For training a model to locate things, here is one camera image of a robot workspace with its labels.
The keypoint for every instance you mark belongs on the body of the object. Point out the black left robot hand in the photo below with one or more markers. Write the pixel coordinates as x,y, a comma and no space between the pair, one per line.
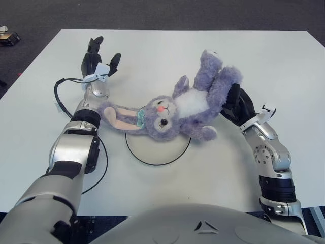
87,62

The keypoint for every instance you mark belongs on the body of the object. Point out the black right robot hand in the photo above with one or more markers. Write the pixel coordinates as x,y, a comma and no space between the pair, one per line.
240,106

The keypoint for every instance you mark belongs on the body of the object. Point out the purple plush bunny doll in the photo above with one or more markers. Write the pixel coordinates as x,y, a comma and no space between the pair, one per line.
177,114

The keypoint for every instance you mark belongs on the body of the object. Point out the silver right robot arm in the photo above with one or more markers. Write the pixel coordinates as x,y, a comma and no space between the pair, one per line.
271,157

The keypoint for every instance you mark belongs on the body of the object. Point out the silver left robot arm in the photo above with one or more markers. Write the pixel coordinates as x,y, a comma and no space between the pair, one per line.
76,145

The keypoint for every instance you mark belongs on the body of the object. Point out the white plate black rim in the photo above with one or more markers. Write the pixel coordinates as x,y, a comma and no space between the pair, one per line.
157,150

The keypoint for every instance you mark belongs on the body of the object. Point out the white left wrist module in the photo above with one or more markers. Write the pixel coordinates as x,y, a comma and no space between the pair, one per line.
101,69

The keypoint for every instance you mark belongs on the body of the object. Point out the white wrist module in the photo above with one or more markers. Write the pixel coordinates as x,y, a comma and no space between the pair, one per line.
101,69
267,110

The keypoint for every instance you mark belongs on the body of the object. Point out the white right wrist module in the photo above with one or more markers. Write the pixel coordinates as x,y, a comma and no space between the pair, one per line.
267,110

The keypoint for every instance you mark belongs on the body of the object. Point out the black yellow floor box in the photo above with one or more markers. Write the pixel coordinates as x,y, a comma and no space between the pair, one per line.
8,38

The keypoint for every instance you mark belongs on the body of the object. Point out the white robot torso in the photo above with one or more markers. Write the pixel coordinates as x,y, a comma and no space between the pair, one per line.
177,223

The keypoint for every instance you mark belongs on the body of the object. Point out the white table leg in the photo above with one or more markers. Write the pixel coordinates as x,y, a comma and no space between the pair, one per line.
317,218

